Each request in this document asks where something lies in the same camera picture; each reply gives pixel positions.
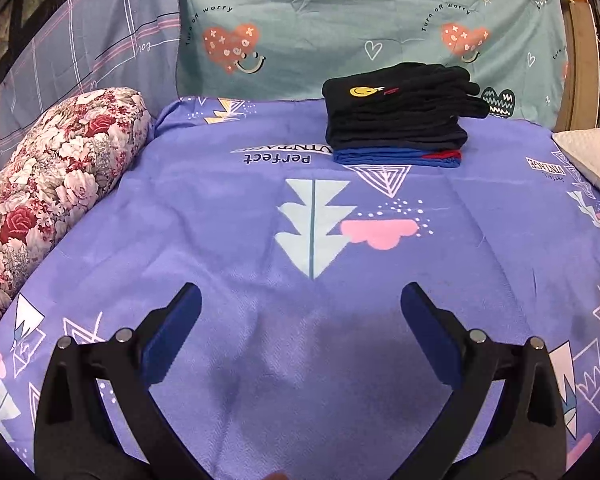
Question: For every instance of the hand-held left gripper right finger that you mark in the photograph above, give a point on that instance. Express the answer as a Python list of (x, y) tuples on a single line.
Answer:
[(430, 335)]

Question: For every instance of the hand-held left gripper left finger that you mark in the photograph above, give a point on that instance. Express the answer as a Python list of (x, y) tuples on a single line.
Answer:
[(172, 332)]

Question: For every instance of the black pants with smiley patch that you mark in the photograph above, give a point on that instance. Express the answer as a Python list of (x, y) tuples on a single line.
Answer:
[(405, 90)]

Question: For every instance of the folded blue pants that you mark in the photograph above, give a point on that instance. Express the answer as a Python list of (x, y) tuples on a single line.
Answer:
[(395, 156)]

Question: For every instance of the folded dark navy pants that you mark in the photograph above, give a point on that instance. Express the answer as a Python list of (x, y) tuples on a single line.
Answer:
[(397, 130)]

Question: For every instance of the purple printed blanket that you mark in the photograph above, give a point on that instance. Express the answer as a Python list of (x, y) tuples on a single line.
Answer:
[(300, 240)]

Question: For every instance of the red floral pillow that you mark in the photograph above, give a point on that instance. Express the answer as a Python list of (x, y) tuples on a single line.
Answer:
[(55, 175)]

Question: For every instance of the white textured pillow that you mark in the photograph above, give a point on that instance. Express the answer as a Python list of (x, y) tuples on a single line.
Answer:
[(592, 157)]

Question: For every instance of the grey plaid sheet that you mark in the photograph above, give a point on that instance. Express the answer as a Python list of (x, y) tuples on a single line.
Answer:
[(90, 45)]

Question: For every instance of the teal heart-print pillow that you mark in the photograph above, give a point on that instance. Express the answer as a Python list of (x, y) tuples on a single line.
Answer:
[(360, 25)]

